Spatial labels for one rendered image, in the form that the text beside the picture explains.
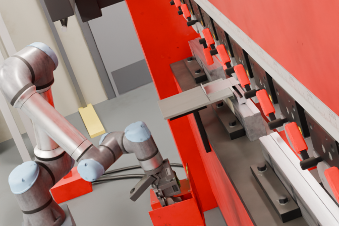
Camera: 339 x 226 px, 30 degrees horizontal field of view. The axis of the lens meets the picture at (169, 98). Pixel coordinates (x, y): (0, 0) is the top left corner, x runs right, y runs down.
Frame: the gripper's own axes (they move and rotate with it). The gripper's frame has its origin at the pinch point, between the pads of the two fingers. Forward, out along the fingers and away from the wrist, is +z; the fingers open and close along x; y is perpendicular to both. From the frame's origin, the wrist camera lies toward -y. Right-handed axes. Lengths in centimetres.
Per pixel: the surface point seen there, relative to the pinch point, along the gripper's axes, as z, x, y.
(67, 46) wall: 10, 338, -80
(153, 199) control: -4.2, 7.3, -4.3
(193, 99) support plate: -24.2, 30.5, 20.8
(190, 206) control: -3.6, -4.9, 8.3
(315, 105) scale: -60, -85, 47
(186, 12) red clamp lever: -52, 41, 30
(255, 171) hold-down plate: -13.6, -16.9, 32.2
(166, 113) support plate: -25.1, 25.0, 10.1
